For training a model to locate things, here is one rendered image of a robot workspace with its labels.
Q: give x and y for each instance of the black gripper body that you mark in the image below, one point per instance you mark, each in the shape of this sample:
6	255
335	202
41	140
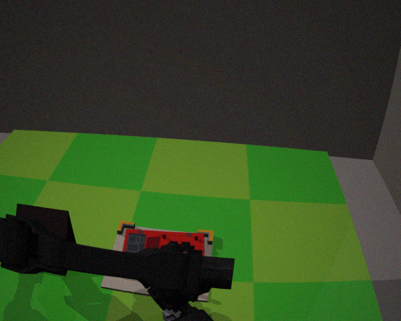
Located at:
179	302

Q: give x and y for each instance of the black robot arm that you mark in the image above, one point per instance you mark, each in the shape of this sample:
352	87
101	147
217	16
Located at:
168	269

